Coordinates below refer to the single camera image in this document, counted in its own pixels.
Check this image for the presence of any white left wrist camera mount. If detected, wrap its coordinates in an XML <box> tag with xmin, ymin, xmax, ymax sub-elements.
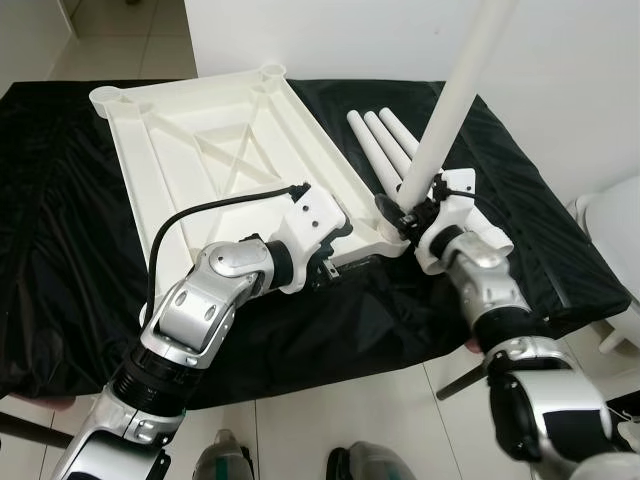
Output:
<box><xmin>268</xmin><ymin>185</ymin><xmax>353</xmax><ymax>293</ymax></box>

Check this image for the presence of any grey green robot right leg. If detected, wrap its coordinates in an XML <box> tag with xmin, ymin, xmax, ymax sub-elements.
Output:
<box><xmin>330</xmin><ymin>440</ymin><xmax>416</xmax><ymax>480</ymax></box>

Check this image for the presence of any black table cloth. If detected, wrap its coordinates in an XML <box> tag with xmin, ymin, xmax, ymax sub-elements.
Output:
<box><xmin>0</xmin><ymin>78</ymin><xmax>613</xmax><ymax>411</ymax></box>

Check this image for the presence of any white plastic chair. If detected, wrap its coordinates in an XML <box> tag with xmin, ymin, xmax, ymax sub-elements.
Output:
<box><xmin>570</xmin><ymin>175</ymin><xmax>640</xmax><ymax>351</ymax></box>

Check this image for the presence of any grey green robot leg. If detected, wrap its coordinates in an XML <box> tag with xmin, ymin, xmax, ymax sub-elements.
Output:
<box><xmin>195</xmin><ymin>430</ymin><xmax>256</xmax><ymax>480</ymax></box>
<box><xmin>330</xmin><ymin>440</ymin><xmax>416</xmax><ymax>480</ymax></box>

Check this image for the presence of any white plastic table top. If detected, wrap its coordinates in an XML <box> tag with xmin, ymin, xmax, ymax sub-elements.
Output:
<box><xmin>88</xmin><ymin>63</ymin><xmax>406</xmax><ymax>276</ymax></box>

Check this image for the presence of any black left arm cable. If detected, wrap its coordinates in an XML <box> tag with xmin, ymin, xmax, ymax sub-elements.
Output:
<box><xmin>145</xmin><ymin>182</ymin><xmax>309</xmax><ymax>326</ymax></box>

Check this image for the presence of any grey green robot left leg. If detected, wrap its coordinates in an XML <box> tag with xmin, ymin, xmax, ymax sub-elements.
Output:
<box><xmin>195</xmin><ymin>430</ymin><xmax>256</xmax><ymax>480</ymax></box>

